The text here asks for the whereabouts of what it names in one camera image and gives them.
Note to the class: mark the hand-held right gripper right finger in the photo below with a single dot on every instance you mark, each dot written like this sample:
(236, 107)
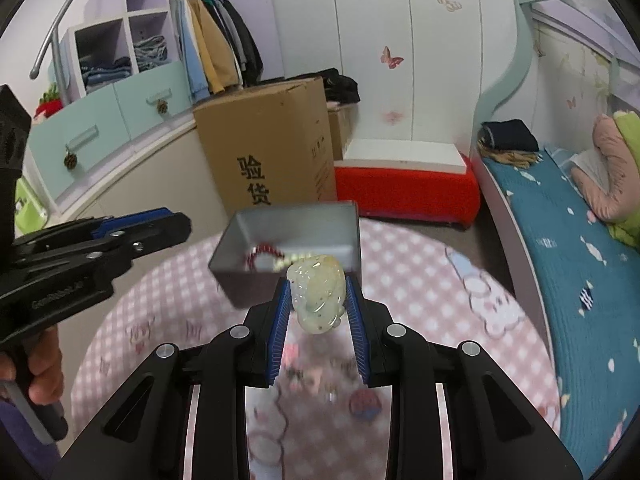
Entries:
(356, 332)

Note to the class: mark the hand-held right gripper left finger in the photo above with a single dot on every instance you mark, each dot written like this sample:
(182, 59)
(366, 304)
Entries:
(279, 332)

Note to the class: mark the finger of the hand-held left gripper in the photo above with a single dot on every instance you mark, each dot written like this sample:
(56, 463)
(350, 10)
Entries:
(135, 220)
(165, 235)

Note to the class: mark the pale green jade pendant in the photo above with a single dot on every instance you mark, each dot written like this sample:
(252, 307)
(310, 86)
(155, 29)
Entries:
(317, 290)

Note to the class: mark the grey metal tin box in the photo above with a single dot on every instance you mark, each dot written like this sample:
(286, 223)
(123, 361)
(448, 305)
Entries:
(290, 230)

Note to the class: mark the person's left forearm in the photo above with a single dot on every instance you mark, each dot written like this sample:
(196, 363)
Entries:
(20, 440)

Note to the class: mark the person's left hand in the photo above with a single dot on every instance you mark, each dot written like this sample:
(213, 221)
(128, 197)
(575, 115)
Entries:
(47, 370)

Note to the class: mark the pink checked bear tablecloth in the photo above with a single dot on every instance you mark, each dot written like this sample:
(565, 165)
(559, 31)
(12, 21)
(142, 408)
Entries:
(425, 310)

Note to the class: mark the hanging pine cone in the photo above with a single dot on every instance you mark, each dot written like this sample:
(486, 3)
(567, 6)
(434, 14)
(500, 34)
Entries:
(71, 160)
(162, 107)

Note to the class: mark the green printed box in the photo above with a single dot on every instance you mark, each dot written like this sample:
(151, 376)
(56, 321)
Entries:
(30, 210)

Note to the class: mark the purple and teal stair cabinet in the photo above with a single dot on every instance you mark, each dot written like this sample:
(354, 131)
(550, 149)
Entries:
(140, 95)

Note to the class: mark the large cardboard box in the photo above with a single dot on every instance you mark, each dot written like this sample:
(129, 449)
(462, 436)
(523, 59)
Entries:
(260, 135)

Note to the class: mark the red strawberry plush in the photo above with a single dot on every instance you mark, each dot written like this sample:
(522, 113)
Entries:
(50, 107)

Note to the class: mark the red bench with white top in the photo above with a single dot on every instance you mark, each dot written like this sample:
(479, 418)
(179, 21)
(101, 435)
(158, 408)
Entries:
(400, 190)

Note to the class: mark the folded dark jeans pile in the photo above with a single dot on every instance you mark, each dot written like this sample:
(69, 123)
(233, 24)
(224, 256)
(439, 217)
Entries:
(105, 72)

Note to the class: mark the light blue hanging shirt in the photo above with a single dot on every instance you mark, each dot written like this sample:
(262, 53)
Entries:
(192, 70)

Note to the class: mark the folded light jeans pile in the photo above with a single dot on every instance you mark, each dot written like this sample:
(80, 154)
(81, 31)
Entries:
(150, 52)

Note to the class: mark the tan hanging jacket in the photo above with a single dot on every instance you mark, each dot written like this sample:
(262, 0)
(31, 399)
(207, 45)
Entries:
(215, 60)

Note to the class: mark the grey metal handrail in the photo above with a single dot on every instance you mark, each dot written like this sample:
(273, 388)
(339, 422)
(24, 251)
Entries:
(47, 42)

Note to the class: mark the small cardboard box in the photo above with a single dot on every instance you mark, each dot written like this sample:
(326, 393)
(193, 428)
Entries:
(337, 130)

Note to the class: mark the black hanging jacket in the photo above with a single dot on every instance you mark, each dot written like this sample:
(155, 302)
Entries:
(247, 50)

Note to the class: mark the blue candy print bedsheet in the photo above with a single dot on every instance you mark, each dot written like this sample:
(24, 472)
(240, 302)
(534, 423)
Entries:
(550, 260)

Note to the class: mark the grey hanging jacket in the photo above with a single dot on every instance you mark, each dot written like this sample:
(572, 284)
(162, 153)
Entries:
(232, 35)

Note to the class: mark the faint pink butterfly sticker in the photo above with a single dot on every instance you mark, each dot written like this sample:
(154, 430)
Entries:
(393, 117)

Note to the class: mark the pile of black clothes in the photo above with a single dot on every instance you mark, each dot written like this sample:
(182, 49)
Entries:
(340, 87)

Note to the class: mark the folded beige cloth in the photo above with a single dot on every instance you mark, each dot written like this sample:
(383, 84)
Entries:
(515, 160)

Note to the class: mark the folded dark clothes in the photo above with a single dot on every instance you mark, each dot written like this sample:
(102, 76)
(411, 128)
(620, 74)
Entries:
(510, 135)

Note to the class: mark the white pillow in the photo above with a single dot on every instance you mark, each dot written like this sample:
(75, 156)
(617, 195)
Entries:
(582, 162)

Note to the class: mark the green blanket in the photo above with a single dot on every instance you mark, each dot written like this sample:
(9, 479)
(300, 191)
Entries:
(630, 130)

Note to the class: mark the teal bunk bed frame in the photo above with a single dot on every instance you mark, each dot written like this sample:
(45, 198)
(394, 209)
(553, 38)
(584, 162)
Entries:
(520, 50)

